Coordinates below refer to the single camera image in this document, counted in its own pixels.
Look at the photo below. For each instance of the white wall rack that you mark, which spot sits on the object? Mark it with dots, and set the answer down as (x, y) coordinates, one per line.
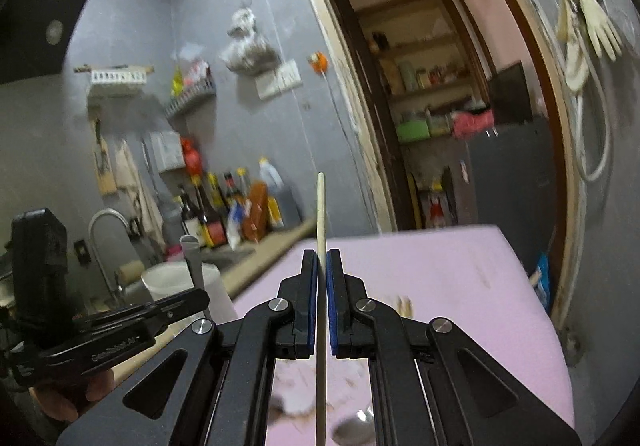
(117, 76)

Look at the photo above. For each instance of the yellow packet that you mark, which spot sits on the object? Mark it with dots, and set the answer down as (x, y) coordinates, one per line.
(176, 82)

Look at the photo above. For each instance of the white plastic cup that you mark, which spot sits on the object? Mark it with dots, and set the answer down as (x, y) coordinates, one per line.
(170, 281)

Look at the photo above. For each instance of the red and white package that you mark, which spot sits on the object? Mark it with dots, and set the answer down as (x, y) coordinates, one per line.
(437, 211)

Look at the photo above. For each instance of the hanging wooden cutting board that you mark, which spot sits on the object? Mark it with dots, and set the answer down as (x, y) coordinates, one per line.
(104, 166)

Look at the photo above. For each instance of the dark glass bottle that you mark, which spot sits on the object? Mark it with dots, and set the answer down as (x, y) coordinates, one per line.
(187, 221)

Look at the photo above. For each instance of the white wall socket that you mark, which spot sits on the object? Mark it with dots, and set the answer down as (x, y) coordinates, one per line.
(280, 78)

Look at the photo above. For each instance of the white rubber gloves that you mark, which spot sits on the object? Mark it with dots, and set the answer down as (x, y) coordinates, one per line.
(600, 33)

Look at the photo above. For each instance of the large clear oil jug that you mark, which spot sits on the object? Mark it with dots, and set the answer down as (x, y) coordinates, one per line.
(272, 186)

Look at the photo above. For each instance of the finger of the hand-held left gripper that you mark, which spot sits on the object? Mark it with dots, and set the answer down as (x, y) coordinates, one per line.
(182, 306)

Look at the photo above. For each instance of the person's left hand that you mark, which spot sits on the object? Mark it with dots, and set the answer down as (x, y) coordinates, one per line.
(75, 396)

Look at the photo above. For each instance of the steel sink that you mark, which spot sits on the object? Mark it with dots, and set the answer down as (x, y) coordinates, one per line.
(225, 258)

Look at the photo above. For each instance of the grey refrigerator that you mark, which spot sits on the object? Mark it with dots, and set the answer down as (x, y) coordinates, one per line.
(515, 176)

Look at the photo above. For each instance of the small dark sauce bottle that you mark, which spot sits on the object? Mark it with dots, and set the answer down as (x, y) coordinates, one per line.
(231, 188)

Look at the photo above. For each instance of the dark bottle with red label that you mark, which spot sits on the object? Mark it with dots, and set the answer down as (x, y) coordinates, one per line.
(212, 226)

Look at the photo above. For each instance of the pink floral cloth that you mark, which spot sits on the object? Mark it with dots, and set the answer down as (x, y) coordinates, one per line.
(450, 276)

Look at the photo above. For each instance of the white and blue packet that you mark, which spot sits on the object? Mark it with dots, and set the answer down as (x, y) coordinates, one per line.
(235, 226)

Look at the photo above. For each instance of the yellow cap bottle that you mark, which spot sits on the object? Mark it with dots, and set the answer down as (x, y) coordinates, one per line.
(243, 178)

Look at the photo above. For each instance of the grey plastic tube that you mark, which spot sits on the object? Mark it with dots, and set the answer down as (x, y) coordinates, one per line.
(192, 261)

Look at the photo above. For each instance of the green box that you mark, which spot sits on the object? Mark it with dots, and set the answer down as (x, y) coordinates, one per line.
(412, 130)

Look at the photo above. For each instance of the wooden door frame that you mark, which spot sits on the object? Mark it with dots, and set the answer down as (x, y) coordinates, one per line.
(340, 76)

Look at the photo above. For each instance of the pale wooden chopstick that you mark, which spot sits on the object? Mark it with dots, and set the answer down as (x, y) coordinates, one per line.
(321, 226)

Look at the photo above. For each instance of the black box appliance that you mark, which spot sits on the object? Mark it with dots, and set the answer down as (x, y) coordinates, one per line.
(510, 93)

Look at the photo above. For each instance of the chrome faucet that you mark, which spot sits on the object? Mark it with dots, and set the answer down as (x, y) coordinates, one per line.
(107, 213)

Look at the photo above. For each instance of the hanging clear plastic bag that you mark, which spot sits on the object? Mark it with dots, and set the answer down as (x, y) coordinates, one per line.
(247, 53)

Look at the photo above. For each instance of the brown seasoning packet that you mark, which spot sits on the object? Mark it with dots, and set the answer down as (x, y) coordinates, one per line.
(255, 213)

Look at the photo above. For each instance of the grey wall shelf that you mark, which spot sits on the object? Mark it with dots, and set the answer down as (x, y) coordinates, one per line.
(192, 98)

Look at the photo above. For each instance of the wooden shelf unit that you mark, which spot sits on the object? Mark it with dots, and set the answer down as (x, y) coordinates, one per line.
(425, 43)

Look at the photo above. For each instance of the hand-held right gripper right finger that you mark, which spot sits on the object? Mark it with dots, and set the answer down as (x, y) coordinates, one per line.
(333, 306)

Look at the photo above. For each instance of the pink plastic item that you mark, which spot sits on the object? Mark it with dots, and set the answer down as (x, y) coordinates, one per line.
(175, 253)

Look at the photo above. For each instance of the red plastic bag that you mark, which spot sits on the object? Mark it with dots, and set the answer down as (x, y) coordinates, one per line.
(191, 158)

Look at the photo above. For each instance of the black wall socket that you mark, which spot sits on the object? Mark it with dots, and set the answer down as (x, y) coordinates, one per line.
(81, 250)

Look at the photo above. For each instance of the metal spoon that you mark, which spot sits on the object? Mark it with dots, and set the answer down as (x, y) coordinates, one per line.
(355, 428)

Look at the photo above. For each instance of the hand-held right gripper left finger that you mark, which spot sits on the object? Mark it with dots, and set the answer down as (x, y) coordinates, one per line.
(312, 306)

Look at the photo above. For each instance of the hanging beige towel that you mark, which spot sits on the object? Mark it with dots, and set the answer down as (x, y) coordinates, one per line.
(135, 181)

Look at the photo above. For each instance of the blue and white bag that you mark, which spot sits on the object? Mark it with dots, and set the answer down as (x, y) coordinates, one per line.
(542, 276)

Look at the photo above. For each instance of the white wall box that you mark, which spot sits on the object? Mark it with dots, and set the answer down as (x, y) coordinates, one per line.
(165, 151)

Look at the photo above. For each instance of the orange wall hook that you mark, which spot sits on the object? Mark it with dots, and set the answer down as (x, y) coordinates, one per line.
(319, 62)

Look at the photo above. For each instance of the black range hood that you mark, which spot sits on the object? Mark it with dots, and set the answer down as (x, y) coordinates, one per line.
(35, 36)

